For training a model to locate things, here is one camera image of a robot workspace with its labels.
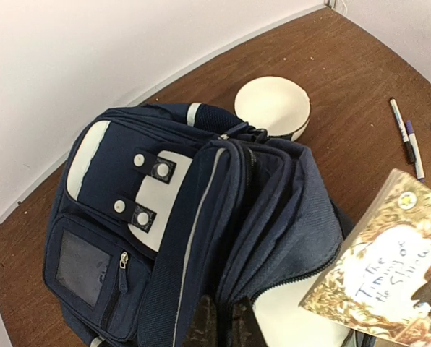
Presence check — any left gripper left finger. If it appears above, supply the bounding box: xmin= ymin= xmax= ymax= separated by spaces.
xmin=184 ymin=295 xmax=218 ymax=347

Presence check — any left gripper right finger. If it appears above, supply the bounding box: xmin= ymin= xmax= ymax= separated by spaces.
xmin=232 ymin=298 xmax=267 ymax=347

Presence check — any navy blue student backpack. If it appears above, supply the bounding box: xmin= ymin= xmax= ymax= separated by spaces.
xmin=41 ymin=103 xmax=383 ymax=347

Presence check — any pink illustrated paperback book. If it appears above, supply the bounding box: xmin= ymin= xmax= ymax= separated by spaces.
xmin=300 ymin=169 xmax=431 ymax=346

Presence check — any white and navy bowl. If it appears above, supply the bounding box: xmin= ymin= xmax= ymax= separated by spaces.
xmin=234 ymin=76 xmax=311 ymax=141

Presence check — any purple capped white marker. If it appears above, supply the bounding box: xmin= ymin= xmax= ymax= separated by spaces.
xmin=405 ymin=121 xmax=425 ymax=183

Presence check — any black capped white marker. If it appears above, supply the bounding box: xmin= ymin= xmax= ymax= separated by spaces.
xmin=389 ymin=98 xmax=415 ymax=164

